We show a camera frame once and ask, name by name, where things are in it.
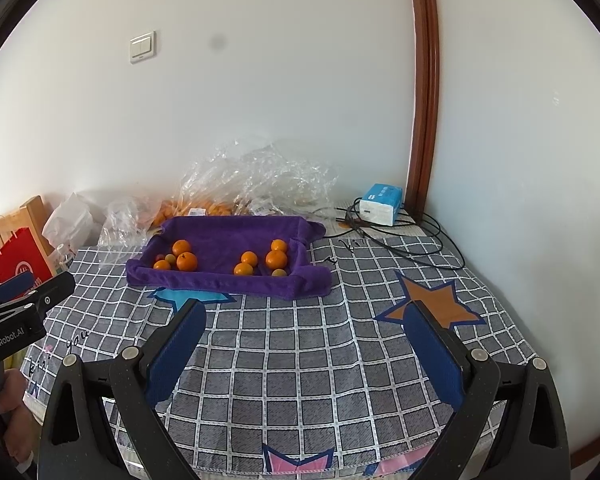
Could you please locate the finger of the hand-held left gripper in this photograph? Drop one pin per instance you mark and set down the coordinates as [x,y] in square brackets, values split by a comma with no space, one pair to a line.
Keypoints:
[52,290]
[15,285]

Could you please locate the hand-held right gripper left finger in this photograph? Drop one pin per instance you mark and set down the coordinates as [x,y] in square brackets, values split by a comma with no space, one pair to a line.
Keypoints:
[172,360]

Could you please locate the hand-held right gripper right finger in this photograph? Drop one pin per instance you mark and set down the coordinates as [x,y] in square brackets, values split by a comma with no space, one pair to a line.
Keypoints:
[437,355]

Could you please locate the mandarin with black mark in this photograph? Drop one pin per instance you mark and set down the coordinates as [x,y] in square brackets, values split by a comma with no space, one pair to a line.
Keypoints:
[186,262]

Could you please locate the small greenish fruit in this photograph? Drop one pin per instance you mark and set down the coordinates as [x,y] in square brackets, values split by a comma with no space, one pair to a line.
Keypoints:
[169,259]
[279,273]

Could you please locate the purple towel-lined tray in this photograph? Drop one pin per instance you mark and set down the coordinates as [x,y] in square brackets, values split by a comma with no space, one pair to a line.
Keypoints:
[215,250]

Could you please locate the person's left forearm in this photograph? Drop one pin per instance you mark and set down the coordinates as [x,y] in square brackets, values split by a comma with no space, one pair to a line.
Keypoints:
[20,445]

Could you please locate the person's left hand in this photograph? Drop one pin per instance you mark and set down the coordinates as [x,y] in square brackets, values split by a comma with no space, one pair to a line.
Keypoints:
[12,397]

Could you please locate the red paper bag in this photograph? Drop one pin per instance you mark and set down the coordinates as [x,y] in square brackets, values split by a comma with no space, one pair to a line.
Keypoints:
[17,255]

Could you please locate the clear plastic bottle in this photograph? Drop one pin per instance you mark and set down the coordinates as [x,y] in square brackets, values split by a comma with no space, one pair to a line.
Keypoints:
[61,255]

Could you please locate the white plastic bag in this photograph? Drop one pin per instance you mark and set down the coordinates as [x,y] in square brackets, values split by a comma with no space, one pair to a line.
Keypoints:
[67,220]

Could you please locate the brown cardboard box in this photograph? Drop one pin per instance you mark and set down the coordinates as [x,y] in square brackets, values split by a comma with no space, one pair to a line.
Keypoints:
[30,215]

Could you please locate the small crumpled clear bag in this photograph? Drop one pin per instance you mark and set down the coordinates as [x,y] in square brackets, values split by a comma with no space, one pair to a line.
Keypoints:
[125,222]

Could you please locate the grey checked star tablecloth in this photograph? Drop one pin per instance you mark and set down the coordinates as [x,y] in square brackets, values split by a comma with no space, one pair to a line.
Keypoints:
[305,355]

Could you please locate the pile of bagged mandarins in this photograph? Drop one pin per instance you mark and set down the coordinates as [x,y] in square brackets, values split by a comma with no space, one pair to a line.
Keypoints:
[180,207]

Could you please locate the blue white tissue pack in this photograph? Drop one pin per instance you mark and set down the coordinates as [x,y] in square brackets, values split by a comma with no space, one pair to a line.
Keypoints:
[380,205]

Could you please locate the large clear plastic bag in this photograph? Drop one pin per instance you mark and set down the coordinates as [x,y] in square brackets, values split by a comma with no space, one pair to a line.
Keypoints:
[280,175]

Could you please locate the white wall switch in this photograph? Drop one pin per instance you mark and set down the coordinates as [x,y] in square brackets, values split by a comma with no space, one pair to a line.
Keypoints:
[142,47]

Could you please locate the brown wooden door frame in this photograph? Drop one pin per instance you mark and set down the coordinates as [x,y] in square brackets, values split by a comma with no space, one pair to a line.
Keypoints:
[426,85]

